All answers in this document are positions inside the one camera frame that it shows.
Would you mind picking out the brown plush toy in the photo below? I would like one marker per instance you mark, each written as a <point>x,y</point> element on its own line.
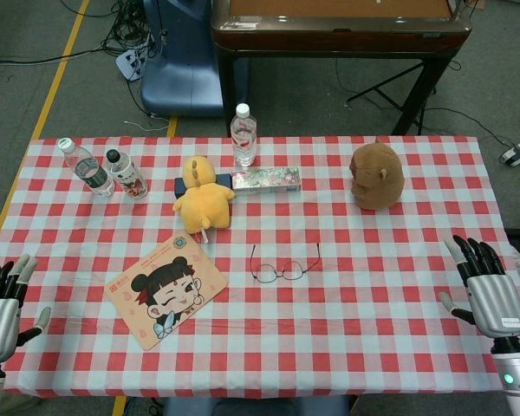
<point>379,177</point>

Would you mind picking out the floral patterned box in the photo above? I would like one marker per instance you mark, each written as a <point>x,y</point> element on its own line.
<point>266,180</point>

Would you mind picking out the dark blue seat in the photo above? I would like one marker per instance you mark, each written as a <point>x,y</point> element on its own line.
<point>255,407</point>

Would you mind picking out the blue machine base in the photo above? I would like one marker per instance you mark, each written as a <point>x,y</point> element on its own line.
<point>182,73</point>

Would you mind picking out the white cap green label bottle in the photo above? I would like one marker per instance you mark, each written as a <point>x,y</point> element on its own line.
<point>91,173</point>

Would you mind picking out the black cap water bottle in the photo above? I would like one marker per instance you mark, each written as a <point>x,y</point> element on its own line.
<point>128,177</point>

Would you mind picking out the dark brown wooden table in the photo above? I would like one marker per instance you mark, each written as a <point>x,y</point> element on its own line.
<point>338,30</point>

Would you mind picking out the yellow plush toy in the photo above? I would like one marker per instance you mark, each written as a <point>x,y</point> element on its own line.
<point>206,199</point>

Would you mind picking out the cartoon girl mouse pad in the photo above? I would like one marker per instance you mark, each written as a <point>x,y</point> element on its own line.
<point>164,290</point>

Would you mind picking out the red white checkered tablecloth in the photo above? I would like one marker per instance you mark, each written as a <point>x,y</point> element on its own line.
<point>372,303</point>

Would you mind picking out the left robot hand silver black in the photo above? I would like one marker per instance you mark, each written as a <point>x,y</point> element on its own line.
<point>0,318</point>

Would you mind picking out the white cap red label bottle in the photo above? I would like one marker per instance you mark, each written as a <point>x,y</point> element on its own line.
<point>243,141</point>

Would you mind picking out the white power strip with plugs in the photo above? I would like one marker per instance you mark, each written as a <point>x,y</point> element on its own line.
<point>130,63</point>

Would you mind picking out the dark blue box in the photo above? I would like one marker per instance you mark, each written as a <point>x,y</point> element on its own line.
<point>181,185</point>

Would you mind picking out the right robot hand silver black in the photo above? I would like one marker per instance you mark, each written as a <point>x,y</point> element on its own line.
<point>496,303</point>

